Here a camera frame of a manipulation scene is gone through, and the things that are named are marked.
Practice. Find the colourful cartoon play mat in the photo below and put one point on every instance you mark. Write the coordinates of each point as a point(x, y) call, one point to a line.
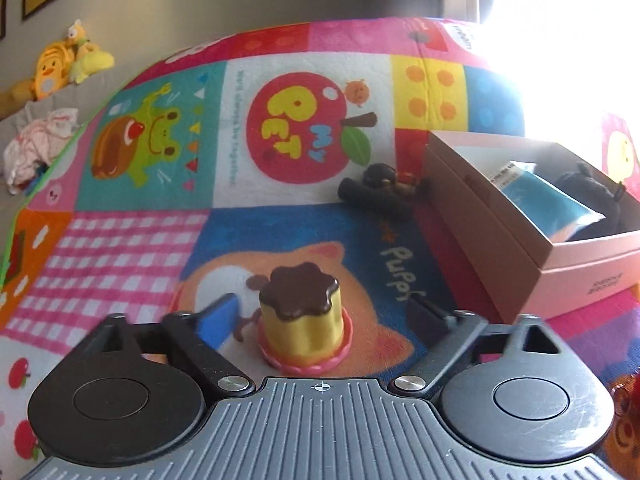
point(125, 260)

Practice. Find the small black toy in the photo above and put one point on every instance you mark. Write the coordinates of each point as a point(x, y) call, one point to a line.
point(372, 197)

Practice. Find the black plush toy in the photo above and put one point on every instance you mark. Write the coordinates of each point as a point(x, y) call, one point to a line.
point(590, 185)

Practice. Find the orange tiger plush toy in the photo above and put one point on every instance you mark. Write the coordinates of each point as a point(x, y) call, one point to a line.
point(50, 70)

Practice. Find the pink crumpled cloth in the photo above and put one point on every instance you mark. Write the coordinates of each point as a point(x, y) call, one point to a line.
point(40, 140)

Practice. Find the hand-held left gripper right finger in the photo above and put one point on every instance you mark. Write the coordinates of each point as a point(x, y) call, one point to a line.
point(425, 320)

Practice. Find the blue face mask pack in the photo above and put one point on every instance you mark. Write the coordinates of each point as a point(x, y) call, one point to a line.
point(545, 200)

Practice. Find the pink cardboard box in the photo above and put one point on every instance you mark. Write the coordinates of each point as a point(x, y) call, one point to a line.
point(500, 245)

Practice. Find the yellow pudding toy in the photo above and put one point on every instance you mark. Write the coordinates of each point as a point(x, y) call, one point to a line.
point(300, 325)

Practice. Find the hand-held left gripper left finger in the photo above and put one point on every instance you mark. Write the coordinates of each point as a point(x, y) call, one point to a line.
point(220, 322)

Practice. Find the dark framed wall poster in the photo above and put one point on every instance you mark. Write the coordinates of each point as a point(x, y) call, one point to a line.
point(4, 10)

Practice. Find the yellow green plush toy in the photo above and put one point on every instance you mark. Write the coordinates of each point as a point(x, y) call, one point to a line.
point(92, 62)

